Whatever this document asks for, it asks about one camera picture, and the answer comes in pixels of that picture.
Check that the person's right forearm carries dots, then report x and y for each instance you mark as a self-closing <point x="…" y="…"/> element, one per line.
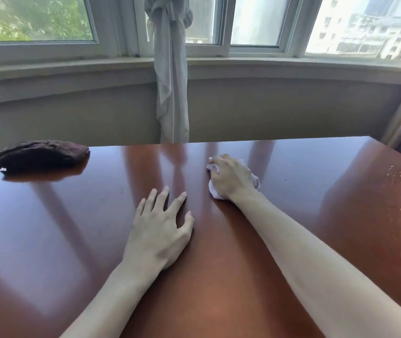
<point x="327" y="274"/>

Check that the person's left thumb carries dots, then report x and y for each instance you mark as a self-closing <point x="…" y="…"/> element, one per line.
<point x="188" y="227"/>

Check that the person's left middle finger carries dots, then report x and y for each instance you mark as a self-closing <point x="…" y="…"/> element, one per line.
<point x="159" y="201"/>

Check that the grey tied curtain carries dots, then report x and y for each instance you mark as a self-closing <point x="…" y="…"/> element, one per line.
<point x="171" y="66"/>

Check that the white tissue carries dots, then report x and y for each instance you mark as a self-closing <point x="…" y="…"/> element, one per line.
<point x="255" y="179"/>

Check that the dark brown folded cloth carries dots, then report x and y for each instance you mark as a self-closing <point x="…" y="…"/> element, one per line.
<point x="40" y="154"/>

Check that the person's right fingers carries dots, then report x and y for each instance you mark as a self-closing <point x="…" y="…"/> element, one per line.
<point x="218" y="165"/>

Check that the grey window sill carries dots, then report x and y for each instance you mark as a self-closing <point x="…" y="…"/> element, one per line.
<point x="193" y="72"/>

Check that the person's left hand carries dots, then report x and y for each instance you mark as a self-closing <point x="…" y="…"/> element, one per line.
<point x="156" y="239"/>

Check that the white window frame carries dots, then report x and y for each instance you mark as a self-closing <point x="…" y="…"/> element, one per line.
<point x="200" y="42"/>

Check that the person's left forearm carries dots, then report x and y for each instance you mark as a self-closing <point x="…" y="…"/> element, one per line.
<point x="112" y="302"/>

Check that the person's right hand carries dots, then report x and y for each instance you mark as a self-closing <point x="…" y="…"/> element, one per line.
<point x="231" y="179"/>

